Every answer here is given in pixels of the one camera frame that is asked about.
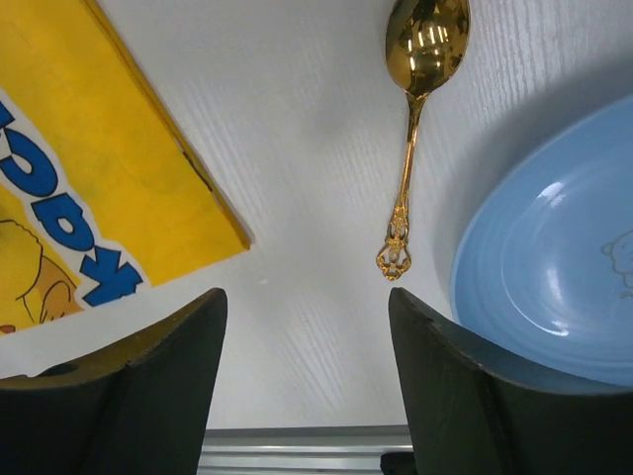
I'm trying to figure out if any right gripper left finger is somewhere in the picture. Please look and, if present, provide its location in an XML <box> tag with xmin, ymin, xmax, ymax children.
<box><xmin>1</xmin><ymin>288</ymin><xmax>227</xmax><ymax>474</ymax></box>

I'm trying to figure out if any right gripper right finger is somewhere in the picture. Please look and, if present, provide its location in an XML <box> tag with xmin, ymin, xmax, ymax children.
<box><xmin>389</xmin><ymin>288</ymin><xmax>632</xmax><ymax>474</ymax></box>

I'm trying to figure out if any blue plastic plate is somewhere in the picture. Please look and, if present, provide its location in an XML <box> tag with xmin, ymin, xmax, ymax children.
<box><xmin>450</xmin><ymin>97</ymin><xmax>632</xmax><ymax>387</ymax></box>

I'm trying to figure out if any yellow Pikachu placemat cloth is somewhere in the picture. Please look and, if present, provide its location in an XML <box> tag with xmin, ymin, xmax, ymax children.
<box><xmin>1</xmin><ymin>1</ymin><xmax>250</xmax><ymax>334</ymax></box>

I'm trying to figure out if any gold ornate spoon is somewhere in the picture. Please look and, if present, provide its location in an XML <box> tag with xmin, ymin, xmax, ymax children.
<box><xmin>376</xmin><ymin>0</ymin><xmax>471</xmax><ymax>281</ymax></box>

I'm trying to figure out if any aluminium mounting rail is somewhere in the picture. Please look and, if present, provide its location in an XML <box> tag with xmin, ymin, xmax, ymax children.
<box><xmin>198</xmin><ymin>426</ymin><xmax>417</xmax><ymax>474</ymax></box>

